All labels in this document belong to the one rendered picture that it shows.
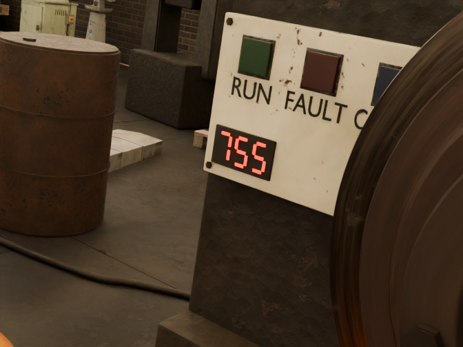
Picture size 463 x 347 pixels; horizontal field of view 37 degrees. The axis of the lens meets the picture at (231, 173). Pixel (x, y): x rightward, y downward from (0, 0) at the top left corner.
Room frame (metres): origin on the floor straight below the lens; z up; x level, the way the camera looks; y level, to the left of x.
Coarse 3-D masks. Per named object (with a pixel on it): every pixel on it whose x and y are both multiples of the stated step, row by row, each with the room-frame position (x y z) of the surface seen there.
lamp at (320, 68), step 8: (312, 56) 0.69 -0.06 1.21; (320, 56) 0.69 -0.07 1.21; (328, 56) 0.68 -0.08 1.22; (336, 56) 0.68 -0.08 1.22; (312, 64) 0.69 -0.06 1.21; (320, 64) 0.69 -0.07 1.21; (328, 64) 0.68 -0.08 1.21; (336, 64) 0.68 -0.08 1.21; (304, 72) 0.70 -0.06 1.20; (312, 72) 0.69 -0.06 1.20; (320, 72) 0.69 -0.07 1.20; (328, 72) 0.68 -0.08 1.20; (336, 72) 0.68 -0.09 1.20; (304, 80) 0.70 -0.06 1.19; (312, 80) 0.69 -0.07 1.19; (320, 80) 0.69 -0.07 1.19; (328, 80) 0.68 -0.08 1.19; (312, 88) 0.69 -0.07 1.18; (320, 88) 0.68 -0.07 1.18; (328, 88) 0.68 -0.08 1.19
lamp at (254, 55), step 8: (248, 40) 0.74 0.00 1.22; (256, 40) 0.73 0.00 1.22; (248, 48) 0.74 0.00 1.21; (256, 48) 0.73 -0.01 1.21; (264, 48) 0.73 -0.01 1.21; (240, 56) 0.74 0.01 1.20; (248, 56) 0.74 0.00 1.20; (256, 56) 0.73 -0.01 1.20; (264, 56) 0.72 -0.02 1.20; (240, 64) 0.74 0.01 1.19; (248, 64) 0.74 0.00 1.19; (256, 64) 0.73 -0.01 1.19; (264, 64) 0.72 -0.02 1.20; (248, 72) 0.73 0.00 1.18; (256, 72) 0.73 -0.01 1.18; (264, 72) 0.72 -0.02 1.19
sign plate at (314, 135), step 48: (240, 48) 0.75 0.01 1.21; (288, 48) 0.72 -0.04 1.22; (336, 48) 0.68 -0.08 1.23; (384, 48) 0.66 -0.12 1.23; (240, 96) 0.74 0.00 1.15; (288, 96) 0.71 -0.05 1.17; (336, 96) 0.68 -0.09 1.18; (240, 144) 0.73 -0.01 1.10; (288, 144) 0.70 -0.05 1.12; (336, 144) 0.67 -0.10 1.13; (288, 192) 0.70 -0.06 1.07; (336, 192) 0.67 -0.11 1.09
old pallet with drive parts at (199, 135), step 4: (196, 132) 5.20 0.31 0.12; (200, 132) 5.20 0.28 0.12; (204, 132) 5.21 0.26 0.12; (208, 132) 5.24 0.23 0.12; (196, 136) 5.20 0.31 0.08; (200, 136) 5.18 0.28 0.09; (204, 136) 5.16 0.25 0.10; (196, 140) 5.20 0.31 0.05; (200, 140) 5.18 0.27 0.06; (204, 140) 5.19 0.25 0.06; (196, 144) 5.20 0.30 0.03; (200, 144) 5.18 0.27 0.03; (204, 144) 5.19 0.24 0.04
